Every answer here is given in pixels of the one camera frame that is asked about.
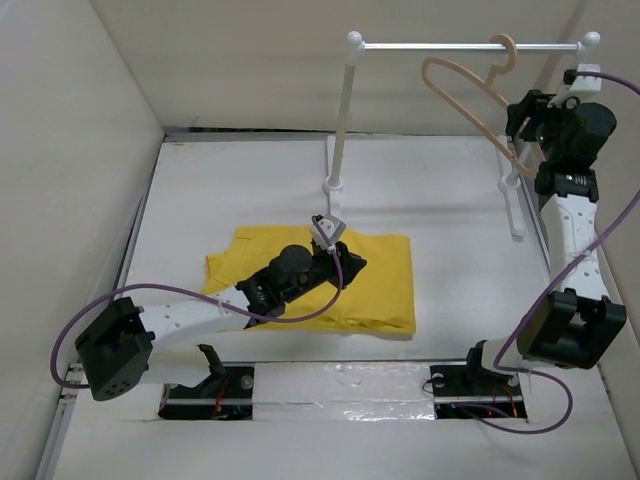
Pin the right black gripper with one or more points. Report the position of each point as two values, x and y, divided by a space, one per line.
534 106

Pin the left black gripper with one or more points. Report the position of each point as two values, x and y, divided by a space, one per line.
350 262

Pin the yellow trousers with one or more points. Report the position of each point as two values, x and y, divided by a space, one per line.
380 300

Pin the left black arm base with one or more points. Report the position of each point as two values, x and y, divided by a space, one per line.
226 394

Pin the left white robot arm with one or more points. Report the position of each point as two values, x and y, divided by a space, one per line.
115 349

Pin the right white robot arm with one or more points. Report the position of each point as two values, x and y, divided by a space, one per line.
575 321

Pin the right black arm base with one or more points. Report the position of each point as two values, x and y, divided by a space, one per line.
463 389

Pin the white clothes rack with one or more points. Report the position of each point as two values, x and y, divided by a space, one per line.
512 169

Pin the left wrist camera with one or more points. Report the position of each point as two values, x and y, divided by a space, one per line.
326 229

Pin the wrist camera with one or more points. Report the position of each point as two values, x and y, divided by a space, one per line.
326 229
578 85

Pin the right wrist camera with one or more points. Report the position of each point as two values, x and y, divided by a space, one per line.
578 85

